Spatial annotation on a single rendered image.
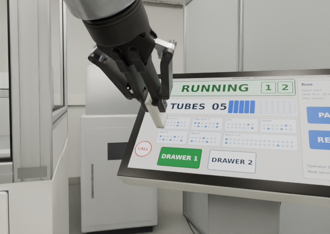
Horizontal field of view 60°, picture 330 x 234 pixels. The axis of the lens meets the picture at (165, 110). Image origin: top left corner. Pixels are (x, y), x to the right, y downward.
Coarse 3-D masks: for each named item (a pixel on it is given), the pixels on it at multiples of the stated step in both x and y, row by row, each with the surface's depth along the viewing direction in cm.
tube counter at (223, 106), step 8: (216, 104) 67; (224, 104) 67; (232, 104) 66; (240, 104) 66; (248, 104) 65; (256, 104) 64; (264, 104) 64; (272, 104) 63; (280, 104) 63; (288, 104) 62; (296, 104) 62; (216, 112) 66; (224, 112) 65; (232, 112) 65; (240, 112) 64; (248, 112) 64; (256, 112) 63; (264, 112) 63; (272, 112) 62; (280, 112) 61; (288, 112) 61; (296, 112) 60
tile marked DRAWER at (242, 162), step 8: (216, 152) 60; (224, 152) 59; (232, 152) 59; (240, 152) 58; (248, 152) 58; (256, 152) 57; (208, 160) 59; (216, 160) 58; (224, 160) 58; (232, 160) 58; (240, 160) 57; (248, 160) 57; (208, 168) 58; (216, 168) 57; (224, 168) 57; (232, 168) 56; (240, 168) 56; (248, 168) 56
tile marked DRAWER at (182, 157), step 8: (160, 152) 63; (168, 152) 63; (176, 152) 62; (184, 152) 62; (192, 152) 61; (200, 152) 61; (160, 160) 62; (168, 160) 61; (176, 160) 61; (184, 160) 60; (192, 160) 60; (200, 160) 59; (192, 168) 59
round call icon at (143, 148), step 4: (140, 140) 67; (144, 140) 66; (136, 144) 66; (140, 144) 66; (144, 144) 66; (148, 144) 66; (152, 144) 65; (136, 148) 66; (140, 148) 65; (144, 148) 65; (148, 148) 65; (136, 152) 65; (140, 152) 65; (144, 152) 64; (148, 152) 64; (136, 156) 64; (140, 156) 64; (144, 156) 64; (148, 156) 63
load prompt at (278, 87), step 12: (180, 84) 75; (192, 84) 74; (204, 84) 72; (216, 84) 71; (228, 84) 70; (240, 84) 69; (252, 84) 68; (264, 84) 67; (276, 84) 66; (288, 84) 66
